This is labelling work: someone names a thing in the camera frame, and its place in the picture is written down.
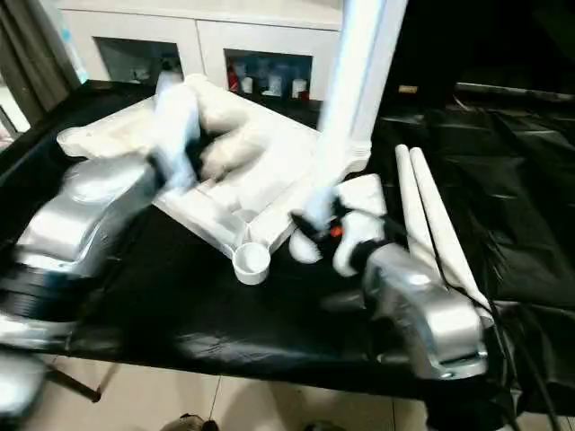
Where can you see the small yellow label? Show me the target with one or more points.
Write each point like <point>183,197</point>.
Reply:
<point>407,89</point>

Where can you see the white plastic table leg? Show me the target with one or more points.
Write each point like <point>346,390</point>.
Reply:
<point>444,233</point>
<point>385,45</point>
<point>346,90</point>
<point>415,215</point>

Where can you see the black fabric backdrop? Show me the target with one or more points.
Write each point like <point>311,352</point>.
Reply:
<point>485,40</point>

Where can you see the black mat cloth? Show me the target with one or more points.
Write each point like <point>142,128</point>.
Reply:
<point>179,314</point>

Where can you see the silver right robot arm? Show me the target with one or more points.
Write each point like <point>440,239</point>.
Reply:
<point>422,305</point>

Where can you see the white plastic table top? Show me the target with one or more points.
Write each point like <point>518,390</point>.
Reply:
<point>251,157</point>

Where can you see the blue white patterned strip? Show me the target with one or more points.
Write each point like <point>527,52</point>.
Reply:
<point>74,49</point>

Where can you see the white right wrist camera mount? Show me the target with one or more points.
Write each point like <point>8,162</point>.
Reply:
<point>359,224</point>

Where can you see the white glass door cabinet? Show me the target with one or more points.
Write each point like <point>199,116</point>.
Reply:
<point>179,27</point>

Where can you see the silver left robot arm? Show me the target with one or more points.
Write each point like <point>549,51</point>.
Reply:
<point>76,224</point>

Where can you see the grey brown curtain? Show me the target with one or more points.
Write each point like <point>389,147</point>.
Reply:
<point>31,63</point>

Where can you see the black metal stand leg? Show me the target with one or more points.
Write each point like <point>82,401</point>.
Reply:
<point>81,386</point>

